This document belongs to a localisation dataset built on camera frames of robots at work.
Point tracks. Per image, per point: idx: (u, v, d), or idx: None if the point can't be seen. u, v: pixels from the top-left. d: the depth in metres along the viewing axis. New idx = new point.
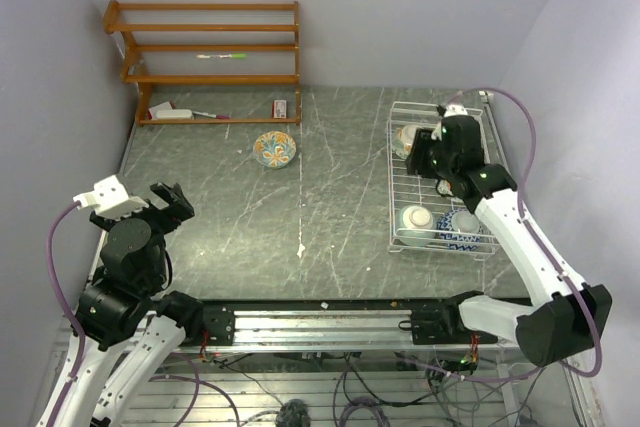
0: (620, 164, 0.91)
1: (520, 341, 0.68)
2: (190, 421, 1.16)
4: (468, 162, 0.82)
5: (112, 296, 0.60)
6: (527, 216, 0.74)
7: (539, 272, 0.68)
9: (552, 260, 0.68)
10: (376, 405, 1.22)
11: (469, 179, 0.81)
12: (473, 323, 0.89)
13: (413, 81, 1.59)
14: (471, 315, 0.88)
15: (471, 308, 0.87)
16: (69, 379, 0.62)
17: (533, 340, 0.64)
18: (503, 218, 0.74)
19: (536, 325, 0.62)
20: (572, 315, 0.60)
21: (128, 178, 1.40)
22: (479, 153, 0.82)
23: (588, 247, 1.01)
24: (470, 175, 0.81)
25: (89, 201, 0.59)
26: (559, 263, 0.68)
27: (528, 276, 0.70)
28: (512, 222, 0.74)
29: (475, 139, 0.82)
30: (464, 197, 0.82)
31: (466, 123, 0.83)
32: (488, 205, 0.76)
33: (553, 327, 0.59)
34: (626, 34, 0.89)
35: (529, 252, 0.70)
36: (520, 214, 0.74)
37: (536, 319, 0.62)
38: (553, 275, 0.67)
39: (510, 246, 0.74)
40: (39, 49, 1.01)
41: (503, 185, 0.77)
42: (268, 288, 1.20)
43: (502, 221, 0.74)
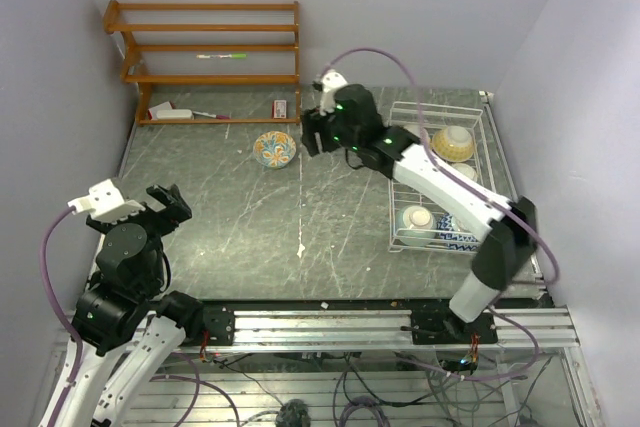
0: (620, 166, 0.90)
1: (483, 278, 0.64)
2: (190, 421, 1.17)
4: (372, 132, 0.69)
5: (110, 301, 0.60)
6: (439, 161, 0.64)
7: (469, 207, 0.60)
9: (473, 191, 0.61)
10: (376, 405, 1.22)
11: (377, 147, 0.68)
12: (472, 313, 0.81)
13: (413, 81, 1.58)
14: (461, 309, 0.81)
15: (460, 300, 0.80)
16: (69, 383, 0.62)
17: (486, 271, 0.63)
18: (420, 172, 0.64)
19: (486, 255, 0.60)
20: (508, 230, 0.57)
21: (128, 178, 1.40)
22: (378, 120, 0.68)
23: (589, 248, 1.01)
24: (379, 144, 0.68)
25: (84, 206, 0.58)
26: (483, 191, 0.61)
27: (463, 217, 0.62)
28: (426, 171, 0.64)
29: (371, 107, 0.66)
30: (377, 168, 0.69)
31: (357, 93, 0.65)
32: (399, 166, 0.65)
33: (497, 246, 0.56)
34: (626, 35, 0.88)
35: (452, 192, 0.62)
36: (433, 162, 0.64)
37: (485, 251, 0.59)
38: (482, 205, 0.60)
39: (434, 195, 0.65)
40: (38, 51, 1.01)
41: (407, 142, 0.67)
42: (268, 288, 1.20)
43: (421, 175, 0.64)
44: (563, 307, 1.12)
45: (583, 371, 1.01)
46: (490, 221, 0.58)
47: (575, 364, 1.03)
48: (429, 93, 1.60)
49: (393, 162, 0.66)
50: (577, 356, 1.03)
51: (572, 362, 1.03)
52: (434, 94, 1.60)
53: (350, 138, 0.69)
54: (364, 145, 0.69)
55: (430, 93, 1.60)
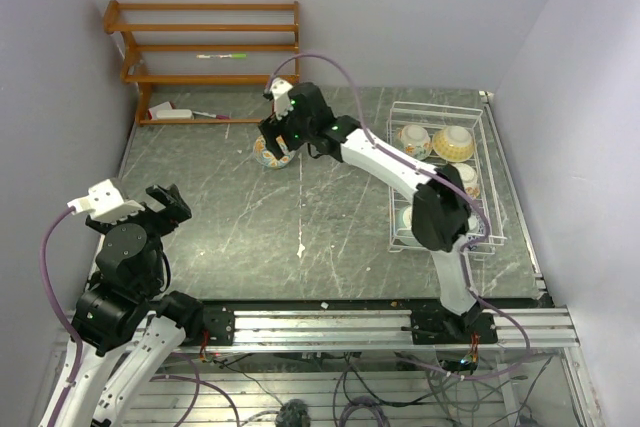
0: (620, 166, 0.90)
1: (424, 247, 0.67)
2: (190, 421, 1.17)
4: (322, 123, 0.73)
5: (110, 301, 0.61)
6: (377, 140, 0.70)
7: (400, 176, 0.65)
9: (404, 162, 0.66)
10: (376, 405, 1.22)
11: (327, 135, 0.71)
12: (462, 305, 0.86)
13: (413, 81, 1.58)
14: (451, 301, 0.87)
15: (448, 297, 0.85)
16: (69, 383, 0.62)
17: (425, 237, 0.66)
18: (361, 151, 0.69)
19: (420, 219, 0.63)
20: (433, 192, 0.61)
21: (128, 178, 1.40)
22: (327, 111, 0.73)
23: (589, 248, 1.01)
24: (328, 131, 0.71)
25: (84, 206, 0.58)
26: (412, 161, 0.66)
27: (398, 187, 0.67)
28: (366, 149, 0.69)
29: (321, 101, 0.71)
30: (327, 154, 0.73)
31: (307, 90, 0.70)
32: (344, 147, 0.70)
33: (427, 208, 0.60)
34: (626, 35, 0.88)
35: (386, 164, 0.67)
36: (370, 140, 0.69)
37: (417, 215, 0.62)
38: (411, 172, 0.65)
39: (375, 172, 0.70)
40: (38, 51, 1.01)
41: (351, 126, 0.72)
42: (268, 288, 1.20)
43: (361, 153, 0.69)
44: (563, 307, 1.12)
45: (583, 370, 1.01)
46: (418, 184, 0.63)
47: (575, 364, 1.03)
48: (429, 93, 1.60)
49: (338, 144, 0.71)
50: (577, 356, 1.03)
51: (572, 362, 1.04)
52: (433, 94, 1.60)
53: (304, 133, 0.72)
54: (317, 136, 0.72)
55: (431, 93, 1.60)
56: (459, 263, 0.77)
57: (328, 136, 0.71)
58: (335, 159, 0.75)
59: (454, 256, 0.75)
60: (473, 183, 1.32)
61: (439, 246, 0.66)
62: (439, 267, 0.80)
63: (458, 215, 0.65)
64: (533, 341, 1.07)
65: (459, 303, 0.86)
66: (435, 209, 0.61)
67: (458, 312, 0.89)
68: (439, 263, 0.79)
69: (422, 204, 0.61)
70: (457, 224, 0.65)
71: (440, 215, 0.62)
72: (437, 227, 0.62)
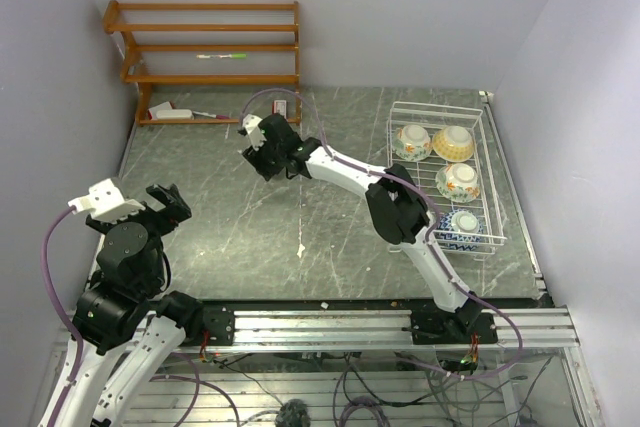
0: (620, 165, 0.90)
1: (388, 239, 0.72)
2: (190, 421, 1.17)
4: (291, 146, 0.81)
5: (111, 300, 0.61)
6: (334, 152, 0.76)
7: (355, 180, 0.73)
9: (358, 167, 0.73)
10: (376, 405, 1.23)
11: (295, 156, 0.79)
12: (454, 297, 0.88)
13: (413, 81, 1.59)
14: (443, 300, 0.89)
15: (441, 293, 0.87)
16: (69, 382, 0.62)
17: (387, 232, 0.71)
18: (322, 164, 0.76)
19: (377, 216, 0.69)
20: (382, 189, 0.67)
21: (128, 178, 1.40)
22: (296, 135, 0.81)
23: (589, 248, 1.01)
24: (296, 153, 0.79)
25: (84, 205, 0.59)
26: (364, 165, 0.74)
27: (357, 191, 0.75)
28: (325, 161, 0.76)
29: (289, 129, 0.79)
30: (298, 172, 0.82)
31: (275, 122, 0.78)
32: (308, 164, 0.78)
33: (379, 202, 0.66)
34: (625, 35, 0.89)
35: (343, 173, 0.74)
36: (328, 152, 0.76)
37: (372, 214, 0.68)
38: (364, 175, 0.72)
39: (337, 180, 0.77)
40: (39, 51, 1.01)
41: (314, 144, 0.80)
42: (268, 288, 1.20)
43: (322, 166, 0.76)
44: (563, 307, 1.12)
45: (583, 371, 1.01)
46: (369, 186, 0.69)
47: (575, 364, 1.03)
48: (429, 93, 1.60)
49: (305, 162, 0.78)
50: (577, 356, 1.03)
51: (572, 362, 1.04)
52: (433, 94, 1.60)
53: (277, 158, 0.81)
54: (287, 160, 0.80)
55: (431, 93, 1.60)
56: (431, 254, 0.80)
57: (296, 158, 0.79)
58: (306, 176, 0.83)
59: (422, 247, 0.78)
60: (473, 183, 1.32)
61: (402, 239, 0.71)
62: (415, 265, 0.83)
63: (413, 208, 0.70)
64: (533, 341, 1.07)
65: (451, 300, 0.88)
66: (386, 206, 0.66)
67: (452, 311, 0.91)
68: (413, 259, 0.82)
69: (373, 203, 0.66)
70: (415, 217, 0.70)
71: (393, 210, 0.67)
72: (391, 222, 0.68)
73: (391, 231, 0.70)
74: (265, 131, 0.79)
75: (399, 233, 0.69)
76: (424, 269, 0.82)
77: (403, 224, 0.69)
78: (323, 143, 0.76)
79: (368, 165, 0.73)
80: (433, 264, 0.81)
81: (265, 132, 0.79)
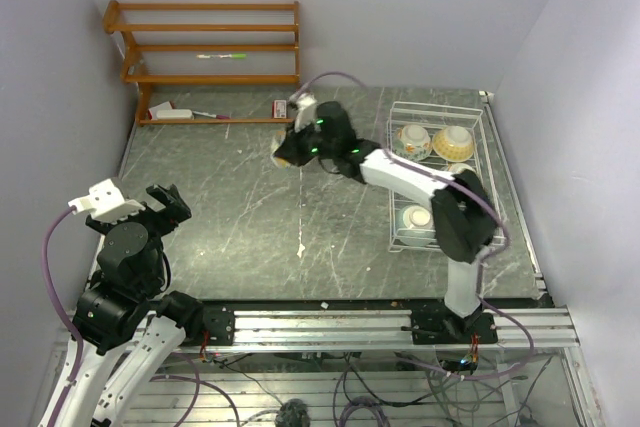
0: (621, 165, 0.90)
1: (449, 253, 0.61)
2: (190, 421, 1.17)
4: (345, 144, 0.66)
5: (111, 300, 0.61)
6: (394, 155, 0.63)
7: (416, 185, 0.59)
9: (420, 171, 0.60)
10: (376, 405, 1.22)
11: (350, 158, 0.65)
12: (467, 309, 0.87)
13: (413, 81, 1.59)
14: (456, 304, 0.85)
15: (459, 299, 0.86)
16: (69, 382, 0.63)
17: (450, 249, 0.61)
18: (379, 168, 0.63)
19: (439, 230, 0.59)
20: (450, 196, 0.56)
21: (128, 178, 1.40)
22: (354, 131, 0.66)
23: (588, 248, 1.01)
24: (354, 155, 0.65)
25: (84, 206, 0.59)
26: (428, 169, 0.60)
27: (418, 200, 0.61)
28: (384, 165, 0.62)
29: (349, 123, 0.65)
30: (350, 177, 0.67)
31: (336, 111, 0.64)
32: (362, 167, 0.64)
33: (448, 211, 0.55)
34: (626, 34, 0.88)
35: (404, 179, 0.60)
36: (387, 154, 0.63)
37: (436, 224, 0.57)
38: (428, 181, 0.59)
39: (395, 187, 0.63)
40: (40, 51, 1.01)
41: (372, 147, 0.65)
42: (268, 288, 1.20)
43: (379, 171, 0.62)
44: (563, 307, 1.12)
45: (583, 371, 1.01)
46: (435, 192, 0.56)
47: (575, 364, 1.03)
48: (429, 93, 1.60)
49: (360, 167, 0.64)
50: (577, 356, 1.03)
51: (572, 362, 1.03)
52: (434, 94, 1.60)
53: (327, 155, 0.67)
54: (340, 160, 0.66)
55: (431, 93, 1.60)
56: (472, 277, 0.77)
57: (351, 160, 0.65)
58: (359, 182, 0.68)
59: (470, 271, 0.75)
60: None
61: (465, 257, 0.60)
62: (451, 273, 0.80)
63: (483, 223, 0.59)
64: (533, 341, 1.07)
65: (465, 307, 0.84)
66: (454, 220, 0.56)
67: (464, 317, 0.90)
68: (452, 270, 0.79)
69: (437, 214, 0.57)
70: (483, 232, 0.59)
71: (461, 223, 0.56)
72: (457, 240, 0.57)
73: (454, 249, 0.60)
74: (320, 121, 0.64)
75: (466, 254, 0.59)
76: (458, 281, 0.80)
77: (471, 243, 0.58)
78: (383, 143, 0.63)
79: (433, 170, 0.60)
80: (469, 279, 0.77)
81: (320, 122, 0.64)
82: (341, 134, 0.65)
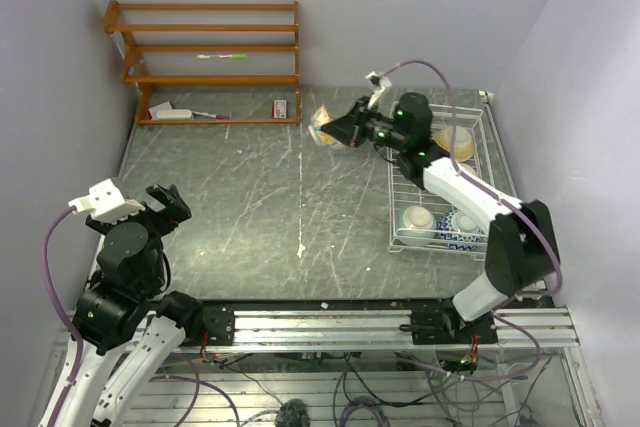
0: (621, 165, 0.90)
1: (497, 282, 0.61)
2: (190, 421, 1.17)
4: (418, 143, 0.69)
5: (111, 300, 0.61)
6: (462, 168, 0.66)
7: (480, 204, 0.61)
9: (487, 191, 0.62)
10: (376, 405, 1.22)
11: (416, 159, 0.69)
12: (469, 313, 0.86)
13: (413, 81, 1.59)
14: (462, 306, 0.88)
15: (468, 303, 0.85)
16: (69, 382, 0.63)
17: (500, 279, 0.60)
18: (443, 177, 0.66)
19: (494, 255, 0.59)
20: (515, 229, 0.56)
21: (128, 178, 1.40)
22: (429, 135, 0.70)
23: (587, 248, 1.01)
24: (420, 158, 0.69)
25: (84, 206, 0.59)
26: (496, 191, 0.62)
27: (475, 215, 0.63)
28: (449, 175, 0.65)
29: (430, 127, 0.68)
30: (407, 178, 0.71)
31: (423, 110, 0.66)
32: (426, 172, 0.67)
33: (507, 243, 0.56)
34: (625, 35, 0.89)
35: (467, 193, 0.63)
36: (455, 167, 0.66)
37: (492, 253, 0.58)
38: (492, 202, 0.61)
39: (454, 199, 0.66)
40: (40, 52, 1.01)
41: (440, 154, 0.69)
42: (268, 288, 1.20)
43: (443, 179, 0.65)
44: (563, 307, 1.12)
45: (583, 370, 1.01)
46: (497, 216, 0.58)
47: (575, 364, 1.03)
48: (429, 93, 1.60)
49: (422, 171, 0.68)
50: (577, 356, 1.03)
51: (572, 362, 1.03)
52: (433, 94, 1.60)
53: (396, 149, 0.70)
54: (406, 158, 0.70)
55: (430, 93, 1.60)
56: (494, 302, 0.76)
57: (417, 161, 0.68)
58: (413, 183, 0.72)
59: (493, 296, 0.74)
60: None
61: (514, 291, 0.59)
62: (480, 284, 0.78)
63: (540, 262, 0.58)
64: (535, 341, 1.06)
65: (468, 312, 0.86)
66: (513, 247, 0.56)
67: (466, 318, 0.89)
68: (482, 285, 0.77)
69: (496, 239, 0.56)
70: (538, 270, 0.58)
71: (517, 257, 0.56)
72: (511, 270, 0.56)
73: (506, 281, 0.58)
74: (401, 112, 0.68)
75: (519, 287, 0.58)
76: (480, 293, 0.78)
77: (525, 278, 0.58)
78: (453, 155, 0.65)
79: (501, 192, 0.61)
80: (487, 302, 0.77)
81: (400, 113, 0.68)
82: (416, 133, 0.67)
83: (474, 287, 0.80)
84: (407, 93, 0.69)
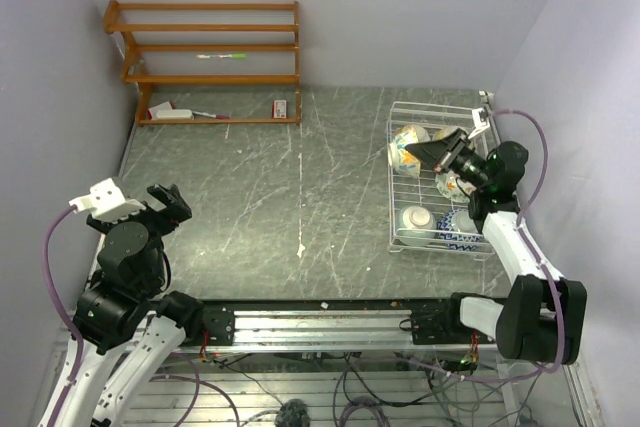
0: (621, 165, 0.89)
1: (501, 340, 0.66)
2: (190, 421, 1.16)
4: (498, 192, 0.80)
5: (111, 299, 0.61)
6: (523, 226, 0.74)
7: (520, 261, 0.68)
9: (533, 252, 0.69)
10: (376, 405, 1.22)
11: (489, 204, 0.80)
12: (468, 318, 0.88)
13: (413, 81, 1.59)
14: (465, 310, 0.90)
15: (471, 313, 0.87)
16: (69, 382, 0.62)
17: (504, 336, 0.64)
18: (502, 226, 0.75)
19: (509, 312, 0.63)
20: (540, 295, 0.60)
21: (128, 178, 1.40)
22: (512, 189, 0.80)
23: (586, 248, 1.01)
24: (492, 201, 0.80)
25: (85, 205, 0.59)
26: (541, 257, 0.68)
27: (511, 268, 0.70)
28: (508, 228, 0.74)
29: (514, 182, 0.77)
30: (473, 217, 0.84)
31: (516, 166, 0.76)
32: (490, 217, 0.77)
33: (527, 305, 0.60)
34: (626, 34, 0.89)
35: (515, 247, 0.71)
36: (517, 222, 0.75)
37: (510, 309, 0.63)
38: (533, 264, 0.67)
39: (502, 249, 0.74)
40: (39, 51, 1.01)
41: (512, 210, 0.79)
42: (268, 288, 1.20)
43: (501, 228, 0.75)
44: None
45: (583, 370, 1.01)
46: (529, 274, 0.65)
47: (575, 364, 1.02)
48: (429, 93, 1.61)
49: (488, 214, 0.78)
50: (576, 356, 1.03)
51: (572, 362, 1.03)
52: (434, 94, 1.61)
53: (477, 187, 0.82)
54: (481, 198, 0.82)
55: (431, 93, 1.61)
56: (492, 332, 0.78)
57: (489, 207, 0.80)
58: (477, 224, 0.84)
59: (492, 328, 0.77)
60: None
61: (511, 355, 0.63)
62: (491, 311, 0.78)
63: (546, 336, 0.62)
64: None
65: (468, 321, 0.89)
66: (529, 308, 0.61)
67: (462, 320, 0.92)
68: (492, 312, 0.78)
69: (513, 296, 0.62)
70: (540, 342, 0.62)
71: (528, 322, 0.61)
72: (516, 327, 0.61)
73: (508, 339, 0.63)
74: (495, 159, 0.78)
75: (518, 349, 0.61)
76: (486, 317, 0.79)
77: (528, 344, 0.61)
78: (521, 212, 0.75)
79: (544, 258, 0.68)
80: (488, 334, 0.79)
81: (495, 158, 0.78)
82: (500, 180, 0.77)
83: (483, 311, 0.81)
84: (509, 144, 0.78)
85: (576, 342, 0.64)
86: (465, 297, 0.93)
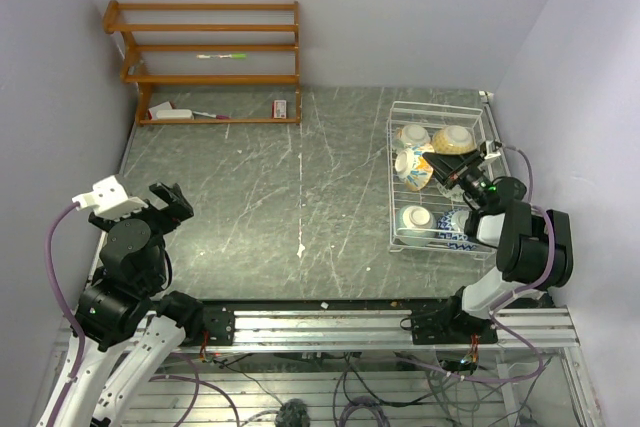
0: (622, 164, 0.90)
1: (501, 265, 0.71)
2: (190, 421, 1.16)
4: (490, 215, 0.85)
5: (112, 297, 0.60)
6: None
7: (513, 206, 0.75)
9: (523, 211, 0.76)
10: (376, 405, 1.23)
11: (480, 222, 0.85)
12: (471, 303, 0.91)
13: (413, 82, 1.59)
14: (467, 296, 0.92)
15: (474, 295, 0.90)
16: (70, 379, 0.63)
17: (502, 254, 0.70)
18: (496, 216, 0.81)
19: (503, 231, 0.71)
20: (526, 208, 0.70)
21: (128, 178, 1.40)
22: None
23: (582, 248, 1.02)
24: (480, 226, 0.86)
25: (87, 202, 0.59)
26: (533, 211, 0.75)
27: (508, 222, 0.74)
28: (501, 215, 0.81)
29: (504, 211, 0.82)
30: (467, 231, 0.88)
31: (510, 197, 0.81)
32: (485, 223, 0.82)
33: (514, 213, 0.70)
34: (626, 34, 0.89)
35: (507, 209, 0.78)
36: None
37: (503, 225, 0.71)
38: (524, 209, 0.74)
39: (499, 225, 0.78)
40: (40, 51, 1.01)
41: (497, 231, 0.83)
42: (268, 288, 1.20)
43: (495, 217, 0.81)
44: (563, 307, 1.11)
45: (583, 370, 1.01)
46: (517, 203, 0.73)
47: (575, 364, 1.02)
48: (429, 93, 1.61)
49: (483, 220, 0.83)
50: (576, 356, 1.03)
51: (572, 362, 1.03)
52: (434, 94, 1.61)
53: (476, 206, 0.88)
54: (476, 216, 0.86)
55: (431, 93, 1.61)
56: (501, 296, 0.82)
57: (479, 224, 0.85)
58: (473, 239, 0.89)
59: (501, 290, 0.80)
60: None
61: (509, 265, 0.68)
62: (493, 277, 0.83)
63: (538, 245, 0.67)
64: (533, 341, 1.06)
65: (469, 303, 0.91)
66: (519, 217, 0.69)
67: (465, 310, 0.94)
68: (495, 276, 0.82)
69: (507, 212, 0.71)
70: (534, 249, 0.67)
71: (517, 227, 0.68)
72: (512, 232, 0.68)
73: (507, 254, 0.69)
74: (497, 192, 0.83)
75: (515, 251, 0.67)
76: (490, 286, 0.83)
77: (524, 247, 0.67)
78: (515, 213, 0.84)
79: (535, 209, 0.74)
80: (492, 296, 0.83)
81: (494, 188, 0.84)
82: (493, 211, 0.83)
83: (483, 280, 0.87)
84: (513, 182, 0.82)
85: (571, 255, 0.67)
86: (464, 289, 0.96)
